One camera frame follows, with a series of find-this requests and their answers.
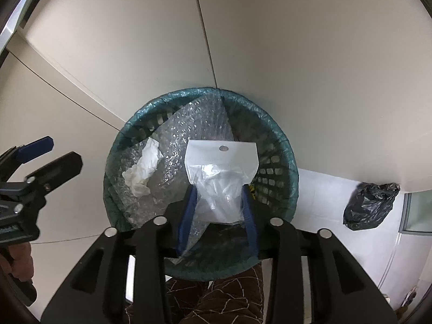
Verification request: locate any person's leg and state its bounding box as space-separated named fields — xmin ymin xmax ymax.
xmin=165 ymin=263 xmax=265 ymax=324

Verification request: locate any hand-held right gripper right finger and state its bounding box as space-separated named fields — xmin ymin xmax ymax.
xmin=240 ymin=184 xmax=399 ymax=324

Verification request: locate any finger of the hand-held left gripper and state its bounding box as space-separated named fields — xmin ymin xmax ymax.
xmin=0 ymin=137 xmax=55 ymax=176
xmin=26 ymin=152 xmax=83 ymax=198

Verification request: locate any plastic mesh waste basket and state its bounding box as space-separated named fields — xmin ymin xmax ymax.
xmin=103 ymin=88 xmax=300 ymax=281

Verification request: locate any white tissue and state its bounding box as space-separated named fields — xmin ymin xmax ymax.
xmin=122 ymin=138 xmax=163 ymax=197

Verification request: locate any person's left hand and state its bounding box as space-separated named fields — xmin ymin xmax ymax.
xmin=0 ymin=243 xmax=35 ymax=282

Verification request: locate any black garbage bag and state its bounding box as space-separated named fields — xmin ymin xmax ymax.
xmin=343 ymin=182 xmax=400 ymax=231

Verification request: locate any clear bubble wrap sheet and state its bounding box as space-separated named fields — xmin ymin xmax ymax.
xmin=111 ymin=95 xmax=244 ymax=266

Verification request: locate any clear plastic bag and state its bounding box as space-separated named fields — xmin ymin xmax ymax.
xmin=185 ymin=139 xmax=260 ymax=225

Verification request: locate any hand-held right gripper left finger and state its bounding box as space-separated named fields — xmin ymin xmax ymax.
xmin=40 ymin=184 xmax=200 ymax=324

